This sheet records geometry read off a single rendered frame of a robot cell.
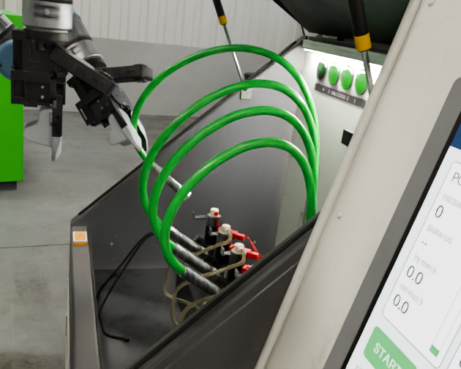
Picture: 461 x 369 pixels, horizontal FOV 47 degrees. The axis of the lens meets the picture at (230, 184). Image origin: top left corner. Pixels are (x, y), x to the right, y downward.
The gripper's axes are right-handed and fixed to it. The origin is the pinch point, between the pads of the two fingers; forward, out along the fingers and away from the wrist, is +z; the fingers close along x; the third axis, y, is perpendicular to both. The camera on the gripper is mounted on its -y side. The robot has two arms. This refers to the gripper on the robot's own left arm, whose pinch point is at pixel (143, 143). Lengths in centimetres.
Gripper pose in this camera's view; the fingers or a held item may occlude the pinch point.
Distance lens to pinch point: 108.7
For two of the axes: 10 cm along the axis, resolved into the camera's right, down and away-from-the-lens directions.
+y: -8.1, 5.3, 2.6
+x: -2.8, 0.3, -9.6
